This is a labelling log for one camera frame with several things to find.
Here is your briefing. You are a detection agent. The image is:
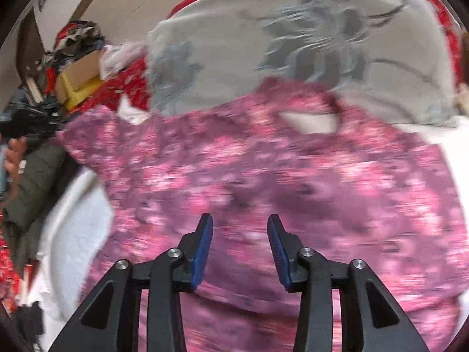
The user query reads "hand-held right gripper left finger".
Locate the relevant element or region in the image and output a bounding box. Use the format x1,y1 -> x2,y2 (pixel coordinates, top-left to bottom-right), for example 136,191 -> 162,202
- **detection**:
47,213 -> 214,352

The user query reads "grey floral pillow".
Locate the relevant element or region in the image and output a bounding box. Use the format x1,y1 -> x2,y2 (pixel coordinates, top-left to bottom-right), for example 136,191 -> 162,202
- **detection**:
147,0 -> 458,129

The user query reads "person's left hand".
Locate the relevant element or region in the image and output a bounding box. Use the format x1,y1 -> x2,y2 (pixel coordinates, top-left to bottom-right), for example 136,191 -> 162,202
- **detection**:
5,136 -> 28,177

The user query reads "cardboard box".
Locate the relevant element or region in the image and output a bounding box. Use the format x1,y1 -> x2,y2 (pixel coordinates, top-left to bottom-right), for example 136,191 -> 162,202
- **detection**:
55,49 -> 105,103

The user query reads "black cloth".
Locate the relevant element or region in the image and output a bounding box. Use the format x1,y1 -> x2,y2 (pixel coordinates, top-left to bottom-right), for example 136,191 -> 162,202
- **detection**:
15,301 -> 45,345

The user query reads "purple floral garment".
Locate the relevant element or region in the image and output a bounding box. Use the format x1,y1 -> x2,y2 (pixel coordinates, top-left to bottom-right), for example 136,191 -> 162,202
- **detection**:
55,77 -> 469,352

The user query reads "white crumpled cloth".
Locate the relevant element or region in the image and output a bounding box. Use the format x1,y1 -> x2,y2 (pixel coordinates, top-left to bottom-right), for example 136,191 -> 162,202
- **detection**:
103,42 -> 147,79

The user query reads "yellow box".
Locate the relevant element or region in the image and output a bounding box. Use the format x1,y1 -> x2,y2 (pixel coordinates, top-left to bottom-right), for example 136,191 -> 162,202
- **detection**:
60,73 -> 105,111

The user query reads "dark jacket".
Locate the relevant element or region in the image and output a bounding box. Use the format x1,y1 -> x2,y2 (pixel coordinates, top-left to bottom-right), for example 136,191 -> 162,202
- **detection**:
0,92 -> 70,143

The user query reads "pile of mixed clothes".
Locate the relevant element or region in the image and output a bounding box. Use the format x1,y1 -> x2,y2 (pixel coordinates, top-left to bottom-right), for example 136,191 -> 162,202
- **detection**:
42,20 -> 107,77

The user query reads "white quilted mattress pad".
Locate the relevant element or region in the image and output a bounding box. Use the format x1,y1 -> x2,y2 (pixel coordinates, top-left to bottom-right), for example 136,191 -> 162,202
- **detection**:
29,95 -> 460,352

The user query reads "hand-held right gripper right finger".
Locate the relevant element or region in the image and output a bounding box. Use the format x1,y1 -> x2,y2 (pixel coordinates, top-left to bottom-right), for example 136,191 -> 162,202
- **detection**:
267,213 -> 430,352

